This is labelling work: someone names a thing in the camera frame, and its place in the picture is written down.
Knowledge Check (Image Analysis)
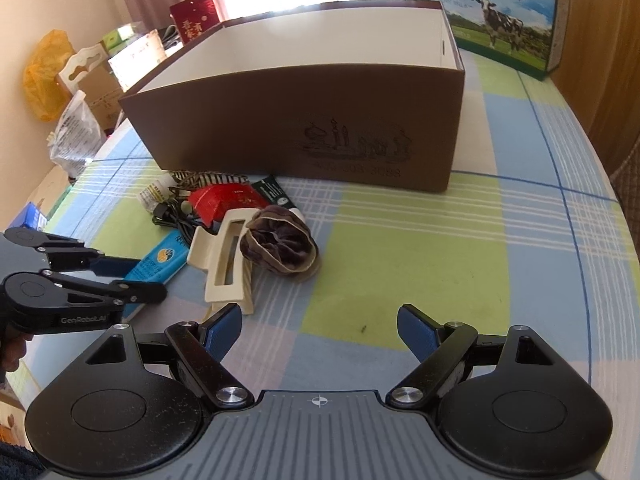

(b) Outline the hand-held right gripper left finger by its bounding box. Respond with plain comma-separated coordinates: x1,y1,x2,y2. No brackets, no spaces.
86,303,256,408

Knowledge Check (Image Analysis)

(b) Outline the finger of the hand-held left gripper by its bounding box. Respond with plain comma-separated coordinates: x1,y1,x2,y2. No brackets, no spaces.
42,269,168,307
35,237,144,279

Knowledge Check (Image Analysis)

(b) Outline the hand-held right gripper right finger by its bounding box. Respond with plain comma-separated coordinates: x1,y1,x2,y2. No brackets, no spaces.
387,303,553,408

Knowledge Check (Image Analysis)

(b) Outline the blue sachet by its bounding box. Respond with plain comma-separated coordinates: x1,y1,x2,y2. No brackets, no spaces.
122,230,193,286

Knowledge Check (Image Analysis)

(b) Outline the cream plastic connector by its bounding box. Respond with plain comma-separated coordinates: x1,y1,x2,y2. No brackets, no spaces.
186,207,262,317

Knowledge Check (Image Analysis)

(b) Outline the black cable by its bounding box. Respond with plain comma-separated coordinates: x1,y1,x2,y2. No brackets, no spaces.
152,185,221,246

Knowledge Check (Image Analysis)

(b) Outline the white medicine bottle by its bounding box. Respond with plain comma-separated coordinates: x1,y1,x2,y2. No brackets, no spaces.
139,177,173,213

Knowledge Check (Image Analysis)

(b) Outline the green circuit board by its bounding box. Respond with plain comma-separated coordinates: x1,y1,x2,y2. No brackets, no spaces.
250,175,306,221

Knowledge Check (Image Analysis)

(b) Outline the large brown cardboard box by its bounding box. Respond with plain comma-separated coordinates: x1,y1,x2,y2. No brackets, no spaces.
117,0,467,195

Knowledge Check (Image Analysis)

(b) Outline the desktop with checked cloth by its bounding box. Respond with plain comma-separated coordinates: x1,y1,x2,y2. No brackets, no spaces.
5,52,640,411

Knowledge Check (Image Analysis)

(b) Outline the small blue box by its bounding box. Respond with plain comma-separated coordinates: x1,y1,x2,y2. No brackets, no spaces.
10,201,51,233

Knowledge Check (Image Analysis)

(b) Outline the red packet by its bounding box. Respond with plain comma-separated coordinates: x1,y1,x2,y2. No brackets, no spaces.
189,183,271,228

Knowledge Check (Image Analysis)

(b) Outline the striped hair bow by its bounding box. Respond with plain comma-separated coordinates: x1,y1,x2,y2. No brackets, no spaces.
167,170,251,192

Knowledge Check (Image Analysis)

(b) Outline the clear plastic bag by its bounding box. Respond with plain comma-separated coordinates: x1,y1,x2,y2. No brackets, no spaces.
50,91,108,178

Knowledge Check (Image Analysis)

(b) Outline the yellow plastic bag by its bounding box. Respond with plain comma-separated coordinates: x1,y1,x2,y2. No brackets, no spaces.
24,30,76,122

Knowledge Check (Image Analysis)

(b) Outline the beige cardboard box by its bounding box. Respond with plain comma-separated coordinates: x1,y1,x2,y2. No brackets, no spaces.
57,42,126,131

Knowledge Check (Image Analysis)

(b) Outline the white carton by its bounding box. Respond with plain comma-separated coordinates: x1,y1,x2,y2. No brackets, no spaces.
107,30,168,80

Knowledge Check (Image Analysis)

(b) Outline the green and white box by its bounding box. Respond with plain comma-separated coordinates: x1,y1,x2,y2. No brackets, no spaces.
101,24,146,55

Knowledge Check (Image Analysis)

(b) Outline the brown quilted cushion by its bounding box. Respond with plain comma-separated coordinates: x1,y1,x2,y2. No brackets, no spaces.
607,140,640,241

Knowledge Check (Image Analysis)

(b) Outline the red gift bag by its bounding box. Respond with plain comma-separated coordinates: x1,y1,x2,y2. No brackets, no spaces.
169,0,223,43

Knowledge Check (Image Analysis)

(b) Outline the blue milk carton box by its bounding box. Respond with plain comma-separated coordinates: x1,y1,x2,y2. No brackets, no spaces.
414,0,572,81

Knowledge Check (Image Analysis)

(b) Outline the wooden wardrobe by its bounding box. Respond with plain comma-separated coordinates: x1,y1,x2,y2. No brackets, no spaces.
550,0,640,176

